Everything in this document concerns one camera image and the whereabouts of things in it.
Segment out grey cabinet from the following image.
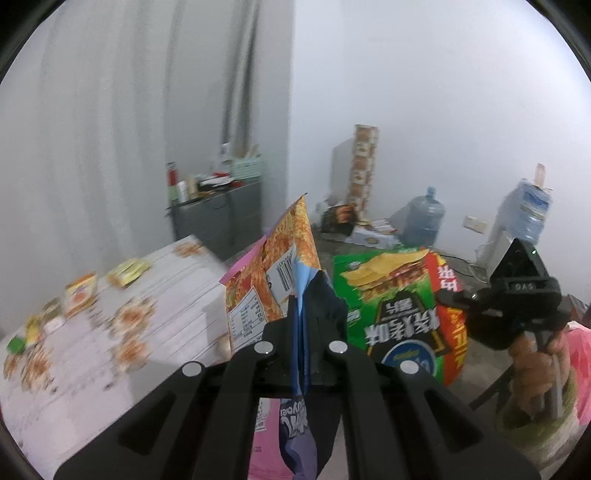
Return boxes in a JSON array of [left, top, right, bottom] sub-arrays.
[[167, 180, 263, 262]]

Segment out floral tablecloth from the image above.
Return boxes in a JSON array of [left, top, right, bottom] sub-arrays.
[[1, 237, 229, 479]]

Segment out small white gold packet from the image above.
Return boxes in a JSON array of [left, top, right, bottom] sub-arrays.
[[42, 298, 65, 335]]

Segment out blue water jug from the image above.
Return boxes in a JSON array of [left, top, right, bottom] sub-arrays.
[[401, 186, 446, 248]]

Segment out dark snack box on floor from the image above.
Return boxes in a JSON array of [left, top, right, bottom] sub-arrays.
[[321, 204, 358, 236]]

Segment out person right hand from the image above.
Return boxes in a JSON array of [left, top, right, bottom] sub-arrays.
[[508, 330, 571, 417]]

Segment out orange snack packet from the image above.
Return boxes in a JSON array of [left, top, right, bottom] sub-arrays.
[[63, 273, 97, 318]]

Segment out tall patterned cardboard box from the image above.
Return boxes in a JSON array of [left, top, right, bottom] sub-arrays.
[[346, 124, 379, 219]]

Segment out small green wrapper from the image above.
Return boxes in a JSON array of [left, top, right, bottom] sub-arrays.
[[6, 336, 27, 355]]

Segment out gold yellow snack wrapper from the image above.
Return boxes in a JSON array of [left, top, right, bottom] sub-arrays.
[[107, 258, 151, 289]]

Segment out pink orange noodle snack bag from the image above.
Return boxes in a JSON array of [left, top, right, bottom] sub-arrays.
[[221, 197, 348, 479]]

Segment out small yellow wrapper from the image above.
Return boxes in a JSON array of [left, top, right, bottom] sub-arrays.
[[25, 315, 43, 348]]

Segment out right forearm beige sleeve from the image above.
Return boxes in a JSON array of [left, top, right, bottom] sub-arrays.
[[496, 381, 584, 472]]

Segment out pink plastic bag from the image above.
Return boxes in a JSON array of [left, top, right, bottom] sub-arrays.
[[566, 322, 591, 426]]

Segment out green chip snack bag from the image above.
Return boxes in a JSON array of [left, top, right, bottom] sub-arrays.
[[332, 249, 469, 386]]

